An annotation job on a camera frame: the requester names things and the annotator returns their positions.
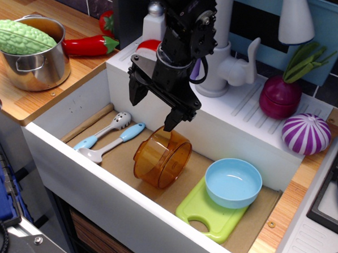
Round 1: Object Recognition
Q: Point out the light blue plastic bowl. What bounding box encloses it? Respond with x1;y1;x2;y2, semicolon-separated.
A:
205;158;263;209

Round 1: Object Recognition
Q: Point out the red chili pepper toy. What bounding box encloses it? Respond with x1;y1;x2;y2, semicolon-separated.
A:
62;35;119;57

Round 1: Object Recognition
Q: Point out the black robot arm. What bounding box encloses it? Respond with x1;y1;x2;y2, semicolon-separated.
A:
128;0;217;132

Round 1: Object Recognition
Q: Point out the black stove grate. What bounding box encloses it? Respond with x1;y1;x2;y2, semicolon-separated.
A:
307;137;338;234

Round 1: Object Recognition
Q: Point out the green bitter melon toy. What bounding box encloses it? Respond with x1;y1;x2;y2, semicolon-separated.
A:
0;19;57;55

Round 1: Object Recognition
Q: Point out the brown cardboard sink liner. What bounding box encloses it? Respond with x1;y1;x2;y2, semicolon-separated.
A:
55;100;287;253

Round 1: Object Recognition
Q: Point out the purple beet toy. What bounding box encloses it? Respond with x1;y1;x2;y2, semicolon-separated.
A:
259;42;337;120

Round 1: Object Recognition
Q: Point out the grey toy faucet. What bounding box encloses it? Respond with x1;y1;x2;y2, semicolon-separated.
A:
196;0;262;98

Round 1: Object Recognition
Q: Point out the light blue backboard panel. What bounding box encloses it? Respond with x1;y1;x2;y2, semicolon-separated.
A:
229;0;338;85

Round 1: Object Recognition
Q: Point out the white stove top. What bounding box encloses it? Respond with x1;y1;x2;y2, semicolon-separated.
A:
269;130;338;253

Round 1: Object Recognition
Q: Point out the white soap dispenser bottle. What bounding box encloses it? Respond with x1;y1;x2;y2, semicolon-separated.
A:
142;1;166;41

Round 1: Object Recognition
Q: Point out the white blue slotted spoon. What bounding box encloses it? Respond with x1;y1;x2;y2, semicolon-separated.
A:
73;112;131;151

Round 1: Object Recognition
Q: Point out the red strawberry toy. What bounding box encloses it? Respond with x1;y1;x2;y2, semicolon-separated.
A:
99;10;115;38

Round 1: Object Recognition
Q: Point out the stainless steel pot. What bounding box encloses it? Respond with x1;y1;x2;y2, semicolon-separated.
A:
0;15;71;91

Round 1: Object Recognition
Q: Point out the lime green cutting board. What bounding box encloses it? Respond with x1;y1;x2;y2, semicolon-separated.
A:
175;178;248;244

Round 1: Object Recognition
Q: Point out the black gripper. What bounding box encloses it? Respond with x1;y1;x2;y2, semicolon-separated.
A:
128;54;202;132

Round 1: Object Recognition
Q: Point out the orange transparent plastic pot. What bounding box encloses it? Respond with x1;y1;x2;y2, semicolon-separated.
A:
133;127;192;189

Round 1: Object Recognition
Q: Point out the blue black clamp device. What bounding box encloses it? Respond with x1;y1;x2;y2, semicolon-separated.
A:
0;143;34;227

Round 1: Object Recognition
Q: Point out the lilac plastic cup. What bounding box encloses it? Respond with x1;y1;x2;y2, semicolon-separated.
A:
190;58;201;80

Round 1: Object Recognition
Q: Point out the red white sushi toy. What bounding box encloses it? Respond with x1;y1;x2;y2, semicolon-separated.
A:
135;40;161;61

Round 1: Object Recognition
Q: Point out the white cone lamp shade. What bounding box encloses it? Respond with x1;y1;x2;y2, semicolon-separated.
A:
278;0;315;45

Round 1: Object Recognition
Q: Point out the white blue ladle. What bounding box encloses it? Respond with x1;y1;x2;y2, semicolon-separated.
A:
78;123;146;164

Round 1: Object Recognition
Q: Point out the purple white striped onion toy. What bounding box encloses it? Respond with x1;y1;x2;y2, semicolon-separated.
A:
281;113;331;156

